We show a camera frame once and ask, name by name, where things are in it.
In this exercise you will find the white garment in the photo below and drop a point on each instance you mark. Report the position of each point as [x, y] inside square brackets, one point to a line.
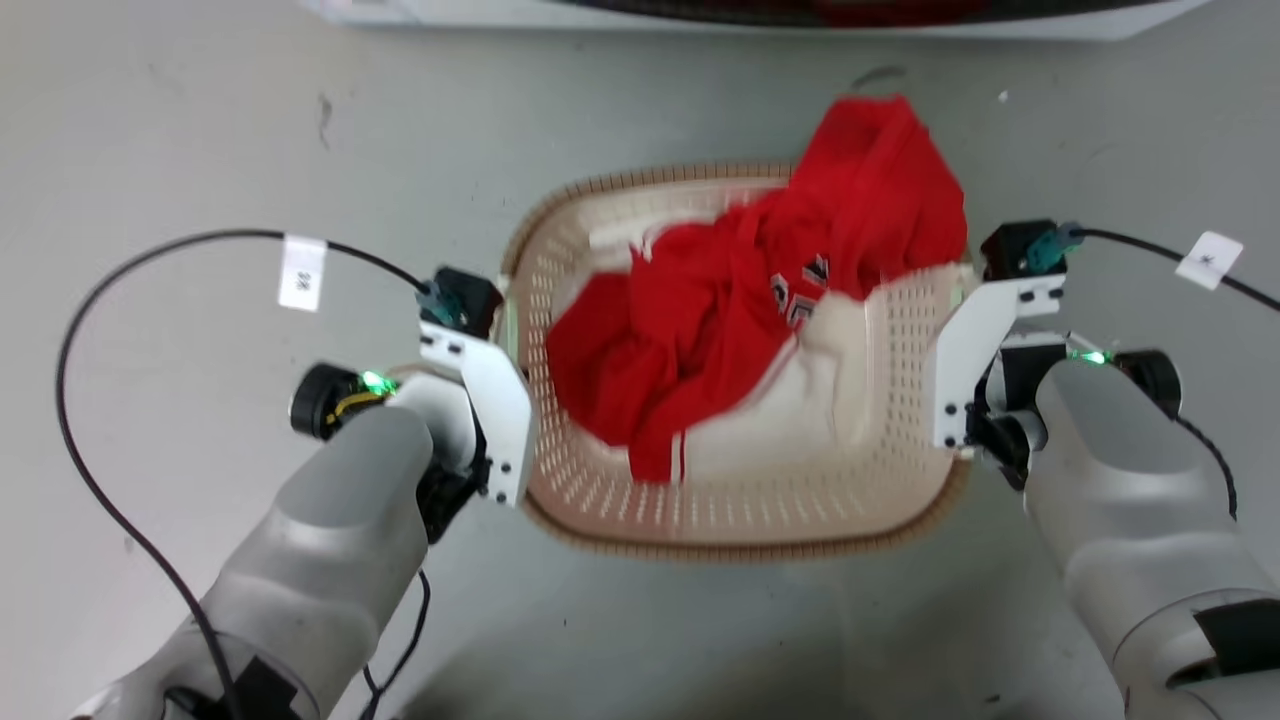
[800, 405]

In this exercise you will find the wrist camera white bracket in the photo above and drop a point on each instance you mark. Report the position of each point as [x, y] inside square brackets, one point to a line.
[495, 400]
[975, 350]

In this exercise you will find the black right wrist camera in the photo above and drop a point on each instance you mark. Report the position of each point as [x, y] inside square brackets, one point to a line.
[1015, 248]

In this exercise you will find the beige perforated plastic laundry basket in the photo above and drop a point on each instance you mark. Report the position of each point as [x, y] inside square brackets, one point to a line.
[900, 330]

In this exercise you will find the red printed garment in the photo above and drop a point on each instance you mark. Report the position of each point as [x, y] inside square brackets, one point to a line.
[700, 340]

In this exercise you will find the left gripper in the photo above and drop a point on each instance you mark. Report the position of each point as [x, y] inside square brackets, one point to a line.
[448, 500]

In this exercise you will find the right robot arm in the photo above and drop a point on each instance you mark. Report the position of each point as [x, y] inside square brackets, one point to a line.
[1130, 480]

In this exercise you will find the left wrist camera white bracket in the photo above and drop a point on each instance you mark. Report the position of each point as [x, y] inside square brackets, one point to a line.
[495, 400]

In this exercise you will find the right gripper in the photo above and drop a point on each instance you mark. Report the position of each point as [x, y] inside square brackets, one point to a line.
[1015, 385]

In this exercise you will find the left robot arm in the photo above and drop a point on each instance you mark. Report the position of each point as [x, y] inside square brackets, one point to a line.
[330, 540]

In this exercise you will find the white washing machine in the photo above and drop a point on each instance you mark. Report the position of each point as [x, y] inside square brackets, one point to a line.
[700, 12]

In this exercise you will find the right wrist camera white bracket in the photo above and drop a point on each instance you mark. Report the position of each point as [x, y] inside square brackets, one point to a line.
[975, 350]

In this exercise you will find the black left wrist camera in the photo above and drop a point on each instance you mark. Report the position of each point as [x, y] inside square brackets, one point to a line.
[470, 298]

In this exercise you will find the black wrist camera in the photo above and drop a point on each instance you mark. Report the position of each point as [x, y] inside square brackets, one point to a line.
[470, 298]
[1015, 248]

